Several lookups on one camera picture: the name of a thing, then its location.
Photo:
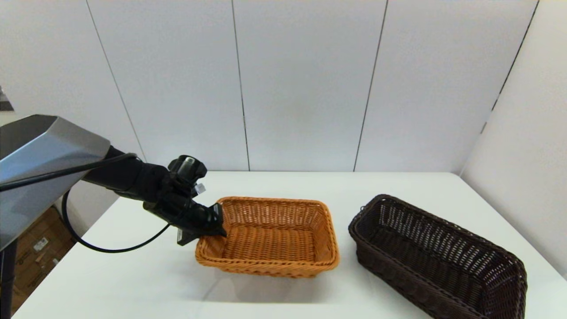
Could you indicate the dark grey wall fixture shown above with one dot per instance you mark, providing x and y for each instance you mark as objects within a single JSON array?
[{"x": 5, "y": 104}]

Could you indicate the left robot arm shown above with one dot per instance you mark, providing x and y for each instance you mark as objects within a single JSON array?
[{"x": 40, "y": 155}]

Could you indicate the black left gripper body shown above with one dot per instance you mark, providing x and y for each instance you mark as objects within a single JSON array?
[{"x": 177, "y": 204}]

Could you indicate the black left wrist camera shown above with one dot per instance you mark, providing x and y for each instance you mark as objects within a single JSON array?
[{"x": 188, "y": 168}]

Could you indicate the dark brown wicker basket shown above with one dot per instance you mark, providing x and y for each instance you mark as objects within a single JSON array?
[{"x": 425, "y": 257}]

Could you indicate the brown cardboard box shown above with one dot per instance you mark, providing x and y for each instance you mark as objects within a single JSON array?
[
  {"x": 40, "y": 271},
  {"x": 49, "y": 220},
  {"x": 52, "y": 241},
  {"x": 21, "y": 297}
]

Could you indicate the orange wicker basket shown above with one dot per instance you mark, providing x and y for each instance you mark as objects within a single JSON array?
[{"x": 270, "y": 243}]

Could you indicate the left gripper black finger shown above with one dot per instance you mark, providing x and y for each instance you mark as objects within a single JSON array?
[
  {"x": 201, "y": 230},
  {"x": 219, "y": 227}
]

